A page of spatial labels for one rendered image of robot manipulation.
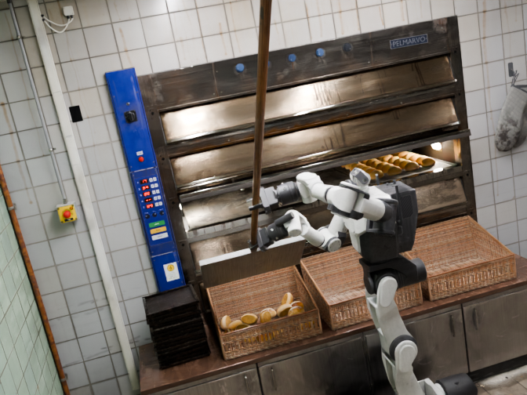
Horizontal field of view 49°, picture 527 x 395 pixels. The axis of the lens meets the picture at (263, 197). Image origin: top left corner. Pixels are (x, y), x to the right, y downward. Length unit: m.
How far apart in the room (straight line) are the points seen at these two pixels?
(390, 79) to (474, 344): 1.63
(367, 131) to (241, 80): 0.83
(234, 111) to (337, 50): 0.71
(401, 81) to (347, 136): 0.47
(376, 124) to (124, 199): 1.57
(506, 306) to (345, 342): 0.99
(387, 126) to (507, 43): 0.93
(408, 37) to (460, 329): 1.74
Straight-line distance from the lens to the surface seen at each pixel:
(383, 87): 3.57
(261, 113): 1.84
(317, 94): 3.44
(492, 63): 3.94
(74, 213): 3.28
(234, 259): 2.90
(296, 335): 3.18
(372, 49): 3.57
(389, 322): 2.82
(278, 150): 3.39
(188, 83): 3.29
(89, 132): 3.28
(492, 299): 3.57
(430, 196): 3.82
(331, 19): 3.47
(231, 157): 3.34
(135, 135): 3.24
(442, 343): 3.51
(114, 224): 3.36
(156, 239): 3.35
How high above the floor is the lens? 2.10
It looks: 14 degrees down
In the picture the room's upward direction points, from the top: 11 degrees counter-clockwise
